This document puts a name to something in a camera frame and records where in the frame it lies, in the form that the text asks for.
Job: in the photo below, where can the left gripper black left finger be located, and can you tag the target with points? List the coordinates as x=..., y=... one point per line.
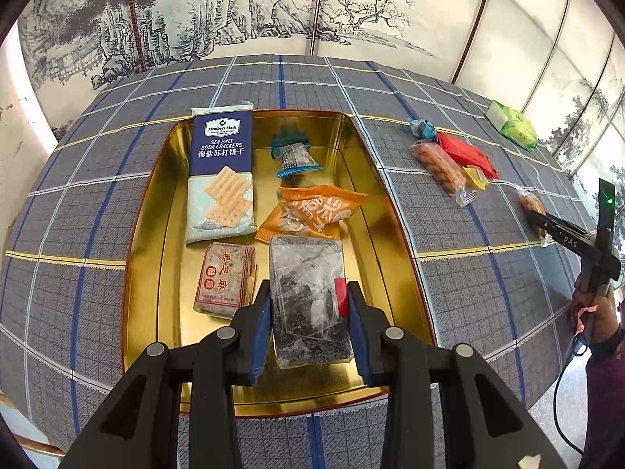
x=136, y=426

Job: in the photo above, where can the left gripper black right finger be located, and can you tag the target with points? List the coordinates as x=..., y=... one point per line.
x=485, y=425

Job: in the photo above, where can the clear fried twist snack bag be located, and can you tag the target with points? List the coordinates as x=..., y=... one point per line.
x=535, y=215

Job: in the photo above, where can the yellow brown cake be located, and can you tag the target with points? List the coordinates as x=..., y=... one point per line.
x=476, y=178

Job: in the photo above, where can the brown printed square cake pack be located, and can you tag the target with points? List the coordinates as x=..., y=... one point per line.
x=227, y=279

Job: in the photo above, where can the clear orange cracker stick pack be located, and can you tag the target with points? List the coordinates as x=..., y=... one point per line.
x=441, y=166

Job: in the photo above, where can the clear black sesame snack pack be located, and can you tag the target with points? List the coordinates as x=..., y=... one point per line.
x=306, y=274

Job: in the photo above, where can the orange snack packet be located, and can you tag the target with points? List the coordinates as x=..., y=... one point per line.
x=283, y=222
x=320, y=205

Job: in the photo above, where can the blue round cookie packet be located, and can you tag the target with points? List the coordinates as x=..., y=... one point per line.
x=291, y=149

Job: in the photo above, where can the person's right hand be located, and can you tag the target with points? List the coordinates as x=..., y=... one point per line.
x=596, y=312

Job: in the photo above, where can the plaid blue grey tablecloth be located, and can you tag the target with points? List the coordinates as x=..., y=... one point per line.
x=486, y=279

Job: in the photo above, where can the green tissue pack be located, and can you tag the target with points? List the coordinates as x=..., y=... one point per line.
x=512, y=125

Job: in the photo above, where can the red flat snack packet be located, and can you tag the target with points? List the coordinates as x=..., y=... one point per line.
x=466, y=154

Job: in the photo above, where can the light blue candy packet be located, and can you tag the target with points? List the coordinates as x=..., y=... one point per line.
x=423, y=130

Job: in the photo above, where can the ink landscape folding screen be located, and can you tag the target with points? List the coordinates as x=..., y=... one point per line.
x=557, y=61

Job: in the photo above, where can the blue soda cracker pack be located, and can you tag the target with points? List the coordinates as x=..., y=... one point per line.
x=220, y=200

